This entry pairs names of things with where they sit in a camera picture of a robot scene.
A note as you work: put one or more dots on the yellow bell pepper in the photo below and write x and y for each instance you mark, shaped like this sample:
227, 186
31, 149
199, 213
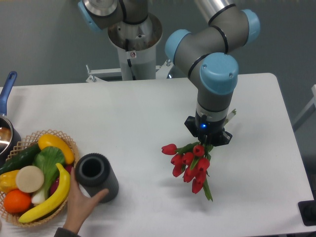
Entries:
7, 181

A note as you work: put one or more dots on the black device at edge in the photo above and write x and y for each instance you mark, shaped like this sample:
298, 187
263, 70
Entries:
308, 212

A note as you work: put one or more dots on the person's bare hand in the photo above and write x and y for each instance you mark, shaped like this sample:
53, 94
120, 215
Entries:
79, 206

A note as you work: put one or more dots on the green cucumber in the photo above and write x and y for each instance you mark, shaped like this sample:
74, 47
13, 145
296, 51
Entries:
20, 160

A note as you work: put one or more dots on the blue handled pot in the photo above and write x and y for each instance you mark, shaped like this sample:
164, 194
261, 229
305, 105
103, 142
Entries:
9, 137

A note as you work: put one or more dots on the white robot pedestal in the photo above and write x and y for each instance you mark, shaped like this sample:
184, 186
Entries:
136, 47

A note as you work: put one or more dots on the orange fruit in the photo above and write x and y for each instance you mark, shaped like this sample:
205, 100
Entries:
17, 201

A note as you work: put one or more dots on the red tulip bouquet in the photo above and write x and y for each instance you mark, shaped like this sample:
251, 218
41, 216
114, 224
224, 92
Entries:
192, 161

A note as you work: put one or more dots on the green bok choy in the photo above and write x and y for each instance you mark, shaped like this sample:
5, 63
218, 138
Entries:
46, 161

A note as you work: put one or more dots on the white metal frame bracket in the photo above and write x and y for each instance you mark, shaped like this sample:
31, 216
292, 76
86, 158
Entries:
162, 72

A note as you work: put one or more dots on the beige round disc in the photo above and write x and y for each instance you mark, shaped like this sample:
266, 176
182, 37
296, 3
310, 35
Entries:
29, 179

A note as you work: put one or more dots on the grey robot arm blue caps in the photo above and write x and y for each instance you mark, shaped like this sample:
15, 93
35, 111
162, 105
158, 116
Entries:
203, 57

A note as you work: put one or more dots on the dark grey sleeve forearm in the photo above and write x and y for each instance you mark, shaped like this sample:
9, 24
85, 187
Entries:
61, 232

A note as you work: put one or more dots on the yellow banana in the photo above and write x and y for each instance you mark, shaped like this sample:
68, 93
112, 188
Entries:
53, 202

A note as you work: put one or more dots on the white frame at right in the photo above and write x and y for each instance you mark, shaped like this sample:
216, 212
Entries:
306, 112

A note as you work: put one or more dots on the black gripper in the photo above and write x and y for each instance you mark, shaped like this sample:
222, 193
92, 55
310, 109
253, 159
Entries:
208, 132

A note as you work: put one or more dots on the woven wicker basket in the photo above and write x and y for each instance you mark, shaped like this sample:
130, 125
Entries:
21, 145

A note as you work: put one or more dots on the dark grey ribbed vase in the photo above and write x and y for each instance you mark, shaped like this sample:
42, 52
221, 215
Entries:
94, 172

